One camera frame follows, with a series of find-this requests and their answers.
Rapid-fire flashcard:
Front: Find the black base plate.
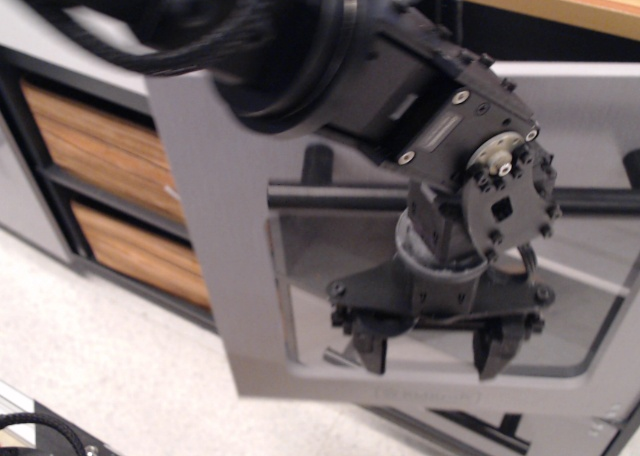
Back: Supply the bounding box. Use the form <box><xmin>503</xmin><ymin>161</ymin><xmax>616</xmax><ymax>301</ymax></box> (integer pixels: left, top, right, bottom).
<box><xmin>30</xmin><ymin>397</ymin><xmax>126</xmax><ymax>456</ymax></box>

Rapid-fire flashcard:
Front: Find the grey oven door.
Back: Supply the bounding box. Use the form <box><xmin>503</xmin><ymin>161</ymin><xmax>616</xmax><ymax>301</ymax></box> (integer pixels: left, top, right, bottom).
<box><xmin>148</xmin><ymin>53</ymin><xmax>639</xmax><ymax>455</ymax></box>

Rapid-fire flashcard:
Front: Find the wood grain drawer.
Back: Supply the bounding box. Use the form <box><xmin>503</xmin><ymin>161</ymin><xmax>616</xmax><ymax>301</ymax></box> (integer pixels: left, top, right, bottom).
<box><xmin>20</xmin><ymin>80</ymin><xmax>186</xmax><ymax>224</ymax></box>
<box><xmin>71</xmin><ymin>202</ymin><xmax>211</xmax><ymax>309</ymax></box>

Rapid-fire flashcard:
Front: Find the dark grey cabinet frame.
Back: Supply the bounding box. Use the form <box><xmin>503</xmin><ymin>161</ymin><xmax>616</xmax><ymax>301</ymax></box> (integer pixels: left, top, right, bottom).
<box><xmin>1</xmin><ymin>48</ymin><xmax>215</xmax><ymax>330</ymax></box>

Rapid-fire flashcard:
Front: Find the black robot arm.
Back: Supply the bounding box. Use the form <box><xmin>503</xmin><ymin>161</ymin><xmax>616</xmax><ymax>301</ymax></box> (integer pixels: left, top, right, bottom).
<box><xmin>23</xmin><ymin>0</ymin><xmax>560</xmax><ymax>380</ymax></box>

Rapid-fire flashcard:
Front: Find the black braided cable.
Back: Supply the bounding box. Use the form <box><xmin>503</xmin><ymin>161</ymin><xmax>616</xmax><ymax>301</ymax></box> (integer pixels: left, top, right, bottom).
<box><xmin>0</xmin><ymin>409</ymin><xmax>87</xmax><ymax>456</ymax></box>

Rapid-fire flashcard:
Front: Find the lower wood grain drawer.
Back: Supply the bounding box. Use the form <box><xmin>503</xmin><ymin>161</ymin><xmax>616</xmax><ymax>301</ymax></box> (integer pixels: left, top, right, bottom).
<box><xmin>71</xmin><ymin>202</ymin><xmax>211</xmax><ymax>309</ymax></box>

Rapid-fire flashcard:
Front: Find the upper wood grain drawer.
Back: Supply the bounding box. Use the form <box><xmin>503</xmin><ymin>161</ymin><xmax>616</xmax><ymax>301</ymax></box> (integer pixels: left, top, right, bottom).
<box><xmin>20</xmin><ymin>80</ymin><xmax>186</xmax><ymax>224</ymax></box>

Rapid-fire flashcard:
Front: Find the black oven door handle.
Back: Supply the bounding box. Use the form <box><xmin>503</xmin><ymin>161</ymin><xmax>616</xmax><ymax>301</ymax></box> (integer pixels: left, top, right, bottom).
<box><xmin>267</xmin><ymin>144</ymin><xmax>639</xmax><ymax>217</ymax></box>

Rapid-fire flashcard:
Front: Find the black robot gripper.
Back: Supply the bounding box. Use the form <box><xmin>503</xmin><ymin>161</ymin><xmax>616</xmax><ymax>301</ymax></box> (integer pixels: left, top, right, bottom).
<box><xmin>326</xmin><ymin>179</ymin><xmax>555</xmax><ymax>381</ymax></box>

